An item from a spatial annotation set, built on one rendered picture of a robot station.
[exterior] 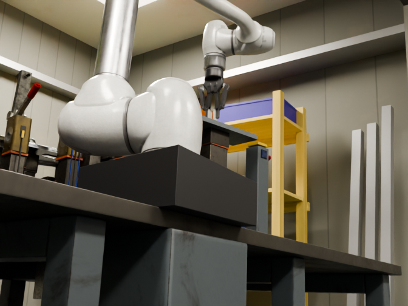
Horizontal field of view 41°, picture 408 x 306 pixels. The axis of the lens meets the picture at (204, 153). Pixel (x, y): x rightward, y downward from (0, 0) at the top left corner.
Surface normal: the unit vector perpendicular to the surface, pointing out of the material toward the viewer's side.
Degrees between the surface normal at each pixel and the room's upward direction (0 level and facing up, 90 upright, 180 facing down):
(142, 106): 80
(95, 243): 90
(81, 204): 90
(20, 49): 90
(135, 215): 90
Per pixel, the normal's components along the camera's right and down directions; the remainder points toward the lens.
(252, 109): -0.50, -0.25
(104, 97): -0.07, -0.51
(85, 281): 0.80, -0.13
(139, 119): -0.29, -0.27
